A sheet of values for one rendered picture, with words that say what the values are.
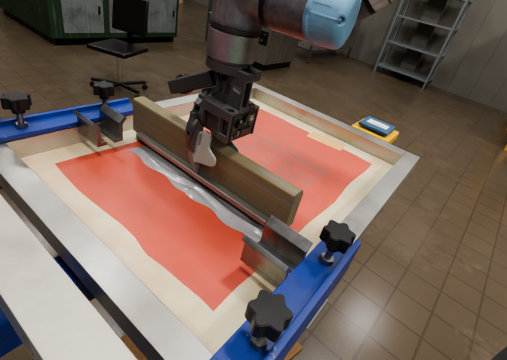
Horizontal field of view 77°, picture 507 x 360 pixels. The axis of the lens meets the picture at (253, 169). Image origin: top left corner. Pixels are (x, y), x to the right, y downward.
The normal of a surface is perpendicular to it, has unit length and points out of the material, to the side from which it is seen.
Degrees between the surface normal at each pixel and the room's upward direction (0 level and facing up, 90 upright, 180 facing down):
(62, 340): 0
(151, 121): 90
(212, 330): 0
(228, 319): 0
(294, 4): 84
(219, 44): 90
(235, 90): 90
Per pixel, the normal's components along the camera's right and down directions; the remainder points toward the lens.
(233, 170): -0.61, 0.33
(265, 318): 0.20, -0.83
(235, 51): 0.13, 0.58
